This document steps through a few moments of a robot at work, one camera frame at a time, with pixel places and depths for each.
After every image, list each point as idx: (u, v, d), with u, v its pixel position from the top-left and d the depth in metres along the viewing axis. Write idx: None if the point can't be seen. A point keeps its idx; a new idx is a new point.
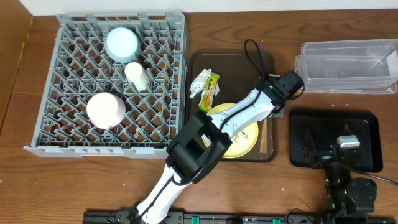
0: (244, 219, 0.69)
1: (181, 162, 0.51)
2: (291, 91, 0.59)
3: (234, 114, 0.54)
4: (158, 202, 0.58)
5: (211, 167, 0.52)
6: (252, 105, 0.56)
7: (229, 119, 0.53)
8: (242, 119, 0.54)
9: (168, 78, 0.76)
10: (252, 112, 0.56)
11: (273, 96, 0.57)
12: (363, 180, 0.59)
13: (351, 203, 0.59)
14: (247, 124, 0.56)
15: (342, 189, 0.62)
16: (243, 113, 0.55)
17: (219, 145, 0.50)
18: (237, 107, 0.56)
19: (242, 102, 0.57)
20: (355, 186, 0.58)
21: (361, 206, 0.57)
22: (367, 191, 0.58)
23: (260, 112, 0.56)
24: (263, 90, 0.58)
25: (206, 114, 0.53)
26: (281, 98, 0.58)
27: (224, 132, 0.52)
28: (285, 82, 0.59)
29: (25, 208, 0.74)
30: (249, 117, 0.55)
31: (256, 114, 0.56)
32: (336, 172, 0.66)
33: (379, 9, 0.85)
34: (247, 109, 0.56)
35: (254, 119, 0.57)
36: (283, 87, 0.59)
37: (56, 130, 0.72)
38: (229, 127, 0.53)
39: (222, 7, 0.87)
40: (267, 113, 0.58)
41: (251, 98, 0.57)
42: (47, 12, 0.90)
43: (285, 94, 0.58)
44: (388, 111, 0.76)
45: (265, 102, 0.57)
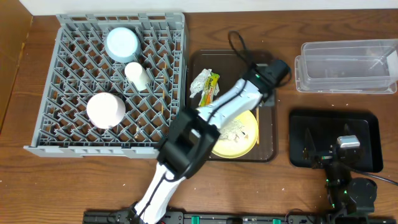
0: (244, 219, 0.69)
1: (171, 158, 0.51)
2: (278, 78, 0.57)
3: (221, 107, 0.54)
4: (153, 200, 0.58)
5: (202, 161, 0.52)
6: (239, 95, 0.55)
7: (214, 112, 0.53)
8: (229, 111, 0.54)
9: (168, 78, 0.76)
10: (239, 102, 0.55)
11: (260, 85, 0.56)
12: (363, 180, 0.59)
13: (351, 203, 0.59)
14: (235, 114, 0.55)
15: (342, 190, 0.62)
16: (229, 104, 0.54)
17: (208, 139, 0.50)
18: (223, 98, 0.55)
19: (229, 93, 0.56)
20: (355, 185, 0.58)
21: (362, 206, 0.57)
22: (367, 191, 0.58)
23: (247, 102, 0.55)
24: (249, 79, 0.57)
25: (193, 108, 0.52)
26: (268, 87, 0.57)
27: (212, 126, 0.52)
28: (272, 69, 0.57)
29: (25, 208, 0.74)
30: (236, 108, 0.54)
31: (243, 104, 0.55)
32: (336, 172, 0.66)
33: (379, 9, 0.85)
34: (233, 99, 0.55)
35: (243, 109, 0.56)
36: (270, 74, 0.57)
37: (56, 130, 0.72)
38: (216, 120, 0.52)
39: (222, 7, 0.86)
40: (254, 104, 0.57)
41: (237, 87, 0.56)
42: (47, 12, 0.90)
43: (272, 81, 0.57)
44: (388, 111, 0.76)
45: (252, 92, 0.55)
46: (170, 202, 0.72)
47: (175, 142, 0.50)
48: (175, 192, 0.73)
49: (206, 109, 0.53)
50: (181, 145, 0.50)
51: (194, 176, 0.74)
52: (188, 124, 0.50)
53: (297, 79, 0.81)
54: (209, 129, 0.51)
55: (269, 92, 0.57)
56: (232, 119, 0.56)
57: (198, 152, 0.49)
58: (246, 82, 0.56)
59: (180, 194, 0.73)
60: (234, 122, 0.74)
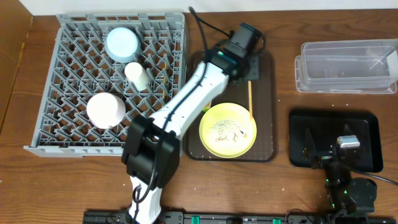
0: (244, 219, 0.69)
1: (139, 170, 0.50)
2: (247, 46, 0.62)
3: (181, 104, 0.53)
4: (142, 206, 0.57)
5: (171, 167, 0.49)
6: (199, 84, 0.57)
7: (174, 112, 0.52)
8: (191, 104, 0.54)
9: (168, 78, 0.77)
10: (199, 92, 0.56)
11: (225, 63, 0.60)
12: (363, 180, 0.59)
13: (351, 204, 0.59)
14: (198, 107, 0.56)
15: (342, 190, 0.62)
16: (189, 98, 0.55)
17: (165, 147, 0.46)
18: (180, 96, 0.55)
19: (186, 86, 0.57)
20: (355, 185, 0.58)
21: (362, 206, 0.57)
22: (367, 191, 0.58)
23: (210, 88, 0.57)
24: (213, 61, 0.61)
25: (143, 117, 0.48)
26: (237, 60, 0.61)
27: (169, 132, 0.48)
28: (238, 40, 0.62)
29: (25, 208, 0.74)
30: (198, 99, 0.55)
31: (206, 92, 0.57)
32: (336, 172, 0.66)
33: (379, 9, 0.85)
34: (193, 91, 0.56)
35: (206, 99, 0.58)
36: (237, 46, 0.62)
37: (56, 130, 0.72)
38: (175, 122, 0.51)
39: (222, 7, 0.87)
40: (221, 85, 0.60)
41: (196, 78, 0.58)
42: (47, 12, 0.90)
43: (240, 53, 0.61)
44: (388, 111, 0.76)
45: (211, 78, 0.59)
46: (170, 202, 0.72)
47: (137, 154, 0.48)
48: (175, 192, 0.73)
49: (162, 113, 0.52)
50: (144, 155, 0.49)
51: (194, 176, 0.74)
52: (142, 135, 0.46)
53: (297, 79, 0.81)
54: (168, 135, 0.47)
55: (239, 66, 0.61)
56: (196, 116, 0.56)
57: (160, 163, 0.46)
58: (210, 63, 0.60)
59: (180, 194, 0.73)
60: (231, 122, 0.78)
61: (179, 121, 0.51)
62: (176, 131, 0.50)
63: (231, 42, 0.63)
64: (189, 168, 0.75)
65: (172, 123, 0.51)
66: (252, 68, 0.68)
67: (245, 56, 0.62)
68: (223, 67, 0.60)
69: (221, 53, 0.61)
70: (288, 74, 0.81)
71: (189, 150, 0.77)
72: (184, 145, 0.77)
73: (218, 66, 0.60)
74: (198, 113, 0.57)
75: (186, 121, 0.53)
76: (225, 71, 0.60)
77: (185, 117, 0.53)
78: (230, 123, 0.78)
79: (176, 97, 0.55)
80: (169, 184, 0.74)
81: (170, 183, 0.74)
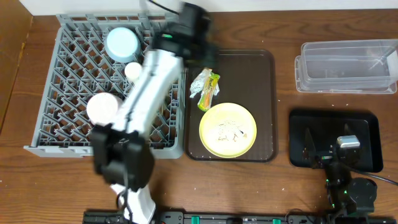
0: (244, 219, 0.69)
1: (115, 179, 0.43)
2: (200, 22, 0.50)
3: (135, 101, 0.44)
4: (132, 207, 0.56)
5: (148, 167, 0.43)
6: (152, 74, 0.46)
7: (131, 111, 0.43)
8: (146, 99, 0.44)
9: None
10: (154, 83, 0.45)
11: (175, 45, 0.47)
12: (364, 180, 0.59)
13: (351, 203, 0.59)
14: (157, 101, 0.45)
15: (342, 189, 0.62)
16: (144, 91, 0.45)
17: (131, 149, 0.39)
18: (134, 93, 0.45)
19: (138, 79, 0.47)
20: (354, 185, 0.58)
21: (361, 205, 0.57)
22: (367, 191, 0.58)
23: (166, 74, 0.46)
24: (161, 45, 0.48)
25: (104, 125, 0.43)
26: (186, 38, 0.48)
27: (133, 131, 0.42)
28: (181, 20, 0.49)
29: (25, 208, 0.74)
30: (153, 91, 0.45)
31: (163, 80, 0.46)
32: (336, 172, 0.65)
33: (379, 9, 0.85)
34: (147, 83, 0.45)
35: (163, 89, 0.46)
36: (180, 25, 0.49)
37: (56, 130, 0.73)
38: (135, 122, 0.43)
39: (222, 7, 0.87)
40: (175, 68, 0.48)
41: (147, 68, 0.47)
42: (47, 12, 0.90)
43: (185, 30, 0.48)
44: (388, 111, 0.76)
45: (165, 62, 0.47)
46: (170, 202, 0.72)
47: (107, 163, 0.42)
48: (175, 192, 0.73)
49: (119, 116, 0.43)
50: (115, 163, 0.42)
51: (194, 176, 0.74)
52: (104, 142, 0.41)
53: (298, 79, 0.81)
54: (132, 135, 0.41)
55: (189, 46, 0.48)
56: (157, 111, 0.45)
57: (130, 165, 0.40)
58: (157, 48, 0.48)
59: (180, 194, 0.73)
60: (231, 122, 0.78)
61: (140, 121, 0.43)
62: (139, 129, 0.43)
63: None
64: (189, 168, 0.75)
65: (134, 124, 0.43)
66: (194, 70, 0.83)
67: (196, 33, 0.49)
68: (173, 50, 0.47)
69: (168, 36, 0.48)
70: (288, 74, 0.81)
71: (189, 150, 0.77)
72: (185, 145, 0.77)
73: (163, 50, 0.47)
74: (156, 108, 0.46)
75: (147, 119, 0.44)
76: (175, 55, 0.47)
77: (145, 114, 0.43)
78: (230, 123, 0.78)
79: (130, 94, 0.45)
80: (169, 184, 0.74)
81: (170, 183, 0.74)
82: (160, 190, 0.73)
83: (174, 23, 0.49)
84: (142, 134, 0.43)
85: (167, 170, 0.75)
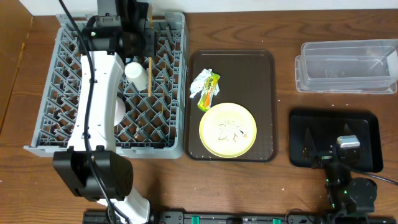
0: (244, 219, 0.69)
1: (96, 195, 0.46)
2: (117, 14, 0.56)
3: (87, 114, 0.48)
4: (127, 215, 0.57)
5: (120, 173, 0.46)
6: (93, 81, 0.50)
7: (87, 126, 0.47)
8: (98, 107, 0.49)
9: (168, 78, 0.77)
10: (97, 90, 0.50)
11: (107, 38, 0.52)
12: (363, 180, 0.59)
13: (351, 204, 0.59)
14: (109, 104, 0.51)
15: (342, 189, 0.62)
16: (92, 102, 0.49)
17: (102, 163, 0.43)
18: (81, 103, 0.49)
19: (84, 90, 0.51)
20: (354, 185, 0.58)
21: (361, 205, 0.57)
22: (367, 191, 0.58)
23: (107, 78, 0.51)
24: (94, 45, 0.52)
25: (61, 152, 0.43)
26: (117, 29, 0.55)
27: (98, 147, 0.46)
28: (106, 10, 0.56)
29: (25, 208, 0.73)
30: (102, 99, 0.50)
31: (106, 85, 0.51)
32: (336, 172, 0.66)
33: (379, 9, 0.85)
34: (92, 93, 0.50)
35: (111, 91, 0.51)
36: (108, 17, 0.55)
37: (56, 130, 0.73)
38: (94, 137, 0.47)
39: (221, 7, 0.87)
40: (115, 68, 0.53)
41: (88, 78, 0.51)
42: (48, 12, 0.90)
43: (118, 21, 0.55)
44: (388, 111, 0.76)
45: (100, 67, 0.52)
46: (170, 202, 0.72)
47: (83, 183, 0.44)
48: (175, 192, 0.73)
49: (77, 136, 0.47)
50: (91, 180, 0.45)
51: (194, 176, 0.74)
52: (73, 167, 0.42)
53: (297, 79, 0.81)
54: (96, 151, 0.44)
55: (121, 35, 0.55)
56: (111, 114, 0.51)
57: (102, 178, 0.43)
58: (93, 50, 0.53)
59: (180, 194, 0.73)
60: (231, 122, 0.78)
61: (99, 131, 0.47)
62: (102, 143, 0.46)
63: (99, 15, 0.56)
64: (189, 168, 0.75)
65: (93, 138, 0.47)
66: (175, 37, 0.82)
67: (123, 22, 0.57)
68: (106, 46, 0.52)
69: (94, 33, 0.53)
70: (288, 74, 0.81)
71: (189, 150, 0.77)
72: (185, 145, 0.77)
73: (99, 49, 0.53)
74: (111, 111, 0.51)
75: (104, 127, 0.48)
76: (109, 51, 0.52)
77: (102, 124, 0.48)
78: (229, 122, 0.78)
79: (80, 109, 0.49)
80: (169, 184, 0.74)
81: (170, 183, 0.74)
82: (160, 190, 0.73)
83: (97, 20, 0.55)
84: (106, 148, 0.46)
85: (167, 170, 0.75)
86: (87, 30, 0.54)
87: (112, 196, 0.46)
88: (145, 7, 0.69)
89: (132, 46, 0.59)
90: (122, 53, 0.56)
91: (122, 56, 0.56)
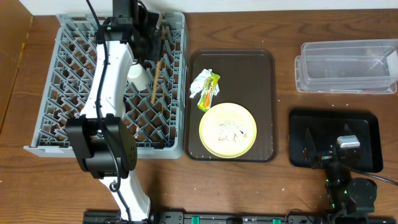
0: (244, 219, 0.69)
1: (103, 167, 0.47)
2: (130, 15, 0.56)
3: (99, 89, 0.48)
4: (129, 203, 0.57)
5: (129, 145, 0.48)
6: (107, 63, 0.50)
7: (99, 99, 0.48)
8: (109, 84, 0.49)
9: (168, 78, 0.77)
10: (111, 70, 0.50)
11: (120, 34, 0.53)
12: (363, 180, 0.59)
13: (351, 204, 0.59)
14: (120, 84, 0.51)
15: (341, 190, 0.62)
16: (105, 79, 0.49)
17: (112, 130, 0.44)
18: (94, 82, 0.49)
19: (97, 70, 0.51)
20: (354, 185, 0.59)
21: (361, 206, 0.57)
22: (367, 191, 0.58)
23: (119, 61, 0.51)
24: (109, 38, 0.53)
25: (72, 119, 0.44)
26: (130, 27, 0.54)
27: (108, 115, 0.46)
28: (120, 12, 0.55)
29: (25, 208, 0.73)
30: (114, 78, 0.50)
31: (119, 66, 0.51)
32: (336, 172, 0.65)
33: (379, 9, 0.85)
34: (105, 71, 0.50)
35: (123, 74, 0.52)
36: (121, 18, 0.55)
37: (56, 130, 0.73)
38: (105, 107, 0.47)
39: (221, 7, 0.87)
40: (127, 53, 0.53)
41: (102, 60, 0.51)
42: (47, 12, 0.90)
43: (130, 21, 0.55)
44: (387, 111, 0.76)
45: (114, 51, 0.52)
46: (170, 202, 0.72)
47: (92, 154, 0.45)
48: (176, 192, 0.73)
49: (88, 107, 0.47)
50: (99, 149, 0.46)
51: (194, 176, 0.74)
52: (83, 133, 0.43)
53: (297, 79, 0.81)
54: (106, 119, 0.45)
55: (133, 33, 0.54)
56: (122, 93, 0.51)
57: (114, 147, 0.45)
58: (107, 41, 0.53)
59: (180, 194, 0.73)
60: (231, 122, 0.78)
61: (109, 104, 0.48)
62: (111, 112, 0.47)
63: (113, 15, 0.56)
64: (189, 168, 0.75)
65: (104, 109, 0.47)
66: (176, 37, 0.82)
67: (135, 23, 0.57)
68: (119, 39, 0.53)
69: (110, 28, 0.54)
70: (288, 74, 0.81)
71: (189, 150, 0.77)
72: (185, 145, 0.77)
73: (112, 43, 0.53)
74: (122, 91, 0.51)
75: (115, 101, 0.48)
76: (122, 41, 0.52)
77: (112, 98, 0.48)
78: (230, 123, 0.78)
79: (93, 86, 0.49)
80: (169, 184, 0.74)
81: (170, 183, 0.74)
82: (160, 190, 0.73)
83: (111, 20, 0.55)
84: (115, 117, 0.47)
85: (168, 170, 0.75)
86: (102, 25, 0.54)
87: (120, 168, 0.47)
88: (156, 17, 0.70)
89: (141, 45, 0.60)
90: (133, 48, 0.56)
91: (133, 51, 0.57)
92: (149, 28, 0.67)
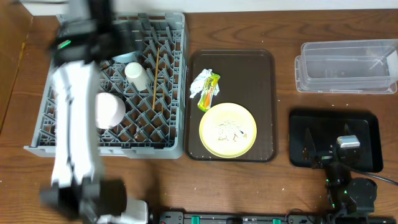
0: (244, 219, 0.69)
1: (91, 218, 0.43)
2: (89, 17, 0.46)
3: (69, 140, 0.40)
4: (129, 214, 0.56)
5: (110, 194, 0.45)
6: (70, 102, 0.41)
7: (71, 153, 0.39)
8: (78, 130, 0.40)
9: (168, 78, 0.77)
10: (76, 110, 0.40)
11: (80, 47, 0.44)
12: (364, 180, 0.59)
13: (350, 204, 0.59)
14: (91, 123, 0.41)
15: (341, 190, 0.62)
16: (71, 124, 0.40)
17: (91, 192, 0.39)
18: (60, 126, 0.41)
19: (60, 111, 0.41)
20: (354, 185, 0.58)
21: (360, 206, 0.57)
22: (367, 192, 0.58)
23: (85, 94, 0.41)
24: (64, 56, 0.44)
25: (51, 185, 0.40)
26: (91, 37, 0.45)
27: (84, 179, 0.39)
28: (78, 12, 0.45)
29: (25, 208, 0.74)
30: (83, 120, 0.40)
31: (84, 103, 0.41)
32: (336, 172, 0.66)
33: (379, 9, 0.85)
34: (70, 113, 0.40)
35: (91, 108, 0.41)
36: (78, 23, 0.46)
37: (61, 131, 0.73)
38: (78, 163, 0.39)
39: (221, 7, 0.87)
40: (92, 79, 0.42)
41: (63, 96, 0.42)
42: (48, 12, 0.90)
43: (89, 26, 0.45)
44: (387, 111, 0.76)
45: (75, 82, 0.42)
46: (170, 202, 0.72)
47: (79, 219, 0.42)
48: (176, 192, 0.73)
49: (61, 167, 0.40)
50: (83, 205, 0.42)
51: (194, 176, 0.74)
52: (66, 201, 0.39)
53: (298, 79, 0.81)
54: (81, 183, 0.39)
55: (97, 41, 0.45)
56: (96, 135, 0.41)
57: (98, 208, 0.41)
58: (66, 63, 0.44)
59: (180, 194, 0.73)
60: (231, 122, 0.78)
61: (83, 160, 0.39)
62: (87, 170, 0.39)
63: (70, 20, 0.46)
64: (189, 168, 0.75)
65: (78, 168, 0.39)
66: (176, 37, 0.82)
67: (99, 25, 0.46)
68: (78, 55, 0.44)
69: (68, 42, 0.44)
70: (288, 74, 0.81)
71: (189, 150, 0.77)
72: (185, 145, 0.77)
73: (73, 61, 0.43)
74: (93, 135, 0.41)
75: (89, 155, 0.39)
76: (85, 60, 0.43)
77: (85, 151, 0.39)
78: (230, 123, 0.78)
79: (60, 132, 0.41)
80: (169, 184, 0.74)
81: (170, 183, 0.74)
82: (160, 190, 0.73)
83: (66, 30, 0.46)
84: (95, 176, 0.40)
85: (168, 170, 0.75)
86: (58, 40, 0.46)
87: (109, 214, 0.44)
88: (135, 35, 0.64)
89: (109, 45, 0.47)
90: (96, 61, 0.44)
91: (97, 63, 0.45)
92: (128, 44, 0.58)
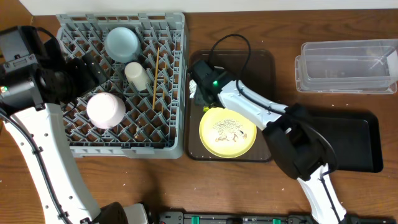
0: (244, 219, 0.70)
1: None
2: (32, 51, 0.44)
3: (51, 191, 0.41)
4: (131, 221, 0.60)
5: (115, 211, 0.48)
6: (37, 151, 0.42)
7: (60, 204, 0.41)
8: (59, 180, 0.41)
9: (168, 78, 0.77)
10: (49, 158, 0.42)
11: (27, 83, 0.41)
12: (284, 140, 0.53)
13: (242, 98, 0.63)
14: (69, 167, 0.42)
15: (200, 68, 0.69)
16: (45, 172, 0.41)
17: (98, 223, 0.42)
18: (36, 178, 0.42)
19: (30, 165, 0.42)
20: (205, 67, 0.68)
21: (223, 84, 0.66)
22: (277, 124, 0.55)
23: (51, 140, 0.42)
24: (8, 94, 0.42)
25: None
26: (34, 70, 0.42)
27: (84, 218, 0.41)
28: (15, 52, 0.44)
29: (25, 208, 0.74)
30: (58, 167, 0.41)
31: (53, 149, 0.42)
32: (210, 94, 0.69)
33: (379, 9, 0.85)
34: (42, 162, 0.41)
35: (63, 154, 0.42)
36: (19, 59, 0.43)
37: (72, 130, 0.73)
38: (69, 206, 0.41)
39: (221, 6, 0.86)
40: (55, 121, 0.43)
41: (28, 149, 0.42)
42: (46, 12, 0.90)
43: (34, 59, 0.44)
44: (387, 111, 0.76)
45: (37, 129, 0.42)
46: (170, 202, 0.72)
47: None
48: (176, 192, 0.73)
49: (52, 219, 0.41)
50: None
51: (194, 176, 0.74)
52: None
53: (298, 79, 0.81)
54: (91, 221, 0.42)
55: (46, 73, 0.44)
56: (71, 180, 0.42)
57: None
58: (20, 111, 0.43)
59: (180, 194, 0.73)
60: (231, 122, 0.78)
61: (74, 205, 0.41)
62: (80, 206, 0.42)
63: (9, 58, 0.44)
64: (189, 168, 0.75)
65: (71, 214, 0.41)
66: (176, 37, 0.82)
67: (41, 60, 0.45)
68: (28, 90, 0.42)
69: (5, 88, 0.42)
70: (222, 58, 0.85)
71: (190, 150, 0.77)
72: (185, 145, 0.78)
73: (18, 109, 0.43)
74: (77, 179, 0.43)
75: (78, 197, 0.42)
76: (38, 106, 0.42)
77: (74, 196, 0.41)
78: (230, 123, 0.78)
79: (38, 182, 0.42)
80: (169, 184, 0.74)
81: (170, 183, 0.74)
82: (160, 190, 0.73)
83: (7, 66, 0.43)
84: (91, 210, 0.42)
85: (167, 170, 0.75)
86: None
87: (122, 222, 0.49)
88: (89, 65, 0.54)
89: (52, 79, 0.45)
90: (50, 97, 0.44)
91: (51, 100, 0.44)
92: (83, 76, 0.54)
